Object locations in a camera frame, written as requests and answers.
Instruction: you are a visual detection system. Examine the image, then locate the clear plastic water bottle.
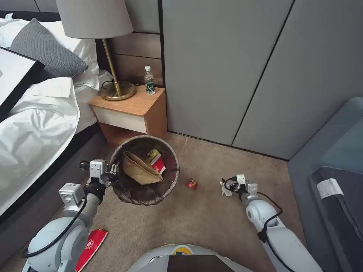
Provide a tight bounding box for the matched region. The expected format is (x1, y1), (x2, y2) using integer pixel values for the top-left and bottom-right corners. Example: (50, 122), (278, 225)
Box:
(144, 65), (156, 96)

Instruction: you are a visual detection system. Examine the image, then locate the white duvet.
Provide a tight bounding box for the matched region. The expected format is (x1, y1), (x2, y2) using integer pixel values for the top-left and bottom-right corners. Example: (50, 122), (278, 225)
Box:
(0, 76), (81, 219)

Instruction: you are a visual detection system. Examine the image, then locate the round brown trash bin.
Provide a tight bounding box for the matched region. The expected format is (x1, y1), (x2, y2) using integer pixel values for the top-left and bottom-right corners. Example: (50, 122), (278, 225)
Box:
(109, 135), (181, 207)

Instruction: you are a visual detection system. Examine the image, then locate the white pillow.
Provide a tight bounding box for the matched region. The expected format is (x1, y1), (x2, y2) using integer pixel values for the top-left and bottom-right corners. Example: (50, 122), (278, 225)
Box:
(0, 12), (114, 92)

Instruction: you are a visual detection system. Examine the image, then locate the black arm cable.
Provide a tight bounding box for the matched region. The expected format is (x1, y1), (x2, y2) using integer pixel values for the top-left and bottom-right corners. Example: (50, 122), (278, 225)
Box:
(255, 191), (284, 244)
(22, 194), (88, 257)

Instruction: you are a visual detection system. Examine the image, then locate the wooden nightstand with white drawer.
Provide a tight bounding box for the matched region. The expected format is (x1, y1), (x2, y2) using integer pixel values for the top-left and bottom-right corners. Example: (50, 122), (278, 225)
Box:
(88, 85), (168, 147)

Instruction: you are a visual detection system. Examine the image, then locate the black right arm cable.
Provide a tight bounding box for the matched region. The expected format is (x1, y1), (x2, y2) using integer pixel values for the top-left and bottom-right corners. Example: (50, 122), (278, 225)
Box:
(255, 191), (284, 244)

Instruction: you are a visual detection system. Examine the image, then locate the red and white carton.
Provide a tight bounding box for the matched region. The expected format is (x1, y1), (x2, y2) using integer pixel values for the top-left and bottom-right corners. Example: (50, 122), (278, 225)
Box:
(149, 156), (167, 175)

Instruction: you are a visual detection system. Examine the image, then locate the brass lamp with grey shade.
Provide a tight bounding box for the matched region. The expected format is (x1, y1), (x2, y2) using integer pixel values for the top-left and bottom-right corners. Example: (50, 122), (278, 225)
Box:
(55, 0), (137, 101)

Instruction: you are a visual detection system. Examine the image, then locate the white robot front shell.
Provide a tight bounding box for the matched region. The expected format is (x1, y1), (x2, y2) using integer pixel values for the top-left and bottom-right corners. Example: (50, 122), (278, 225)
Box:
(127, 243), (266, 272)

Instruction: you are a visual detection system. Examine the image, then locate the black lamp cable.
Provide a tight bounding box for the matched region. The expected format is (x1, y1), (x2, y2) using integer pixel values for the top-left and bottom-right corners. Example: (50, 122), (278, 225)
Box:
(99, 80), (141, 92)

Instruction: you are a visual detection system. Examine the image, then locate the dark grey sofa cushion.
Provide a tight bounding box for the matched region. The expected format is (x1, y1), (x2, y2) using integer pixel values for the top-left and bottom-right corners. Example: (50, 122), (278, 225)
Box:
(309, 165), (363, 272)

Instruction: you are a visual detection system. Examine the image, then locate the yellow snack wrapper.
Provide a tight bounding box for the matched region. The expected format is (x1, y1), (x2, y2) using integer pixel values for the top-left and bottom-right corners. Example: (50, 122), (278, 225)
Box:
(144, 148), (160, 164)

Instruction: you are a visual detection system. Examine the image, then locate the blue grey sofa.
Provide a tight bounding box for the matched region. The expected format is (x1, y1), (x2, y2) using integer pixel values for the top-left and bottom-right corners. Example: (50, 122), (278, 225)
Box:
(288, 97), (363, 272)

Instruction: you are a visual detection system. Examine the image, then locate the brown headboard wall panel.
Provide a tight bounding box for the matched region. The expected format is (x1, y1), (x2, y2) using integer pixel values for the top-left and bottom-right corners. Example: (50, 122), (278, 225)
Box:
(95, 31), (165, 89)

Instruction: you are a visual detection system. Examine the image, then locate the grey knitted pillow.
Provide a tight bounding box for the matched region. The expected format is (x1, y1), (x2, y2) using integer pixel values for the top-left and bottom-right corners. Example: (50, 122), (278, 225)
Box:
(9, 18), (89, 77)

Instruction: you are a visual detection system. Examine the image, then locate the flat red paper bag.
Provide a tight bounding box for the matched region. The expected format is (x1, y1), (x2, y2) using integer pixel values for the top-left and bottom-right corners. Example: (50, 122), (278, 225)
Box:
(76, 228), (109, 272)

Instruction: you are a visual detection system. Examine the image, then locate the white paper label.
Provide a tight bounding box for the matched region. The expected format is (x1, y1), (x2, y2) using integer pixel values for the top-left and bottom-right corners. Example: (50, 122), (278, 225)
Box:
(316, 178), (344, 200)

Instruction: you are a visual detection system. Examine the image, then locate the white paper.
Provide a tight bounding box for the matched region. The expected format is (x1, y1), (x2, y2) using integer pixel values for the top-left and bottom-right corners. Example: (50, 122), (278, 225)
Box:
(220, 180), (233, 197)

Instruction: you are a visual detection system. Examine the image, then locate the black framed white board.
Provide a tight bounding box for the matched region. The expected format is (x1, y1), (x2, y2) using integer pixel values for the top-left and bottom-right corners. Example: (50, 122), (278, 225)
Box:
(0, 46), (46, 122)

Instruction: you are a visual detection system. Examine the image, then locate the grey wardrobe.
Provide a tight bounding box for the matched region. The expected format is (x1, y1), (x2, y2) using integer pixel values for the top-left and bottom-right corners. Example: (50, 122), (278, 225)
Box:
(160, 0), (363, 162)

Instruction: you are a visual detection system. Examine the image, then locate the brown paper bag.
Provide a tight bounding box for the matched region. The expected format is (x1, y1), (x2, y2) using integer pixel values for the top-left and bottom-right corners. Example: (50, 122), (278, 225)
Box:
(122, 151), (164, 185)

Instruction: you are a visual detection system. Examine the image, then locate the dark bed frame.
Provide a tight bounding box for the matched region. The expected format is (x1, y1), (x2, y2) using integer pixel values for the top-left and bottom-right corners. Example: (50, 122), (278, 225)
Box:
(0, 116), (114, 264)

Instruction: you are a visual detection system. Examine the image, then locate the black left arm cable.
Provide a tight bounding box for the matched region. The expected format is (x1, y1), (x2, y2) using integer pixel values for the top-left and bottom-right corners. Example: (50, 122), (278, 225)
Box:
(22, 194), (88, 257)

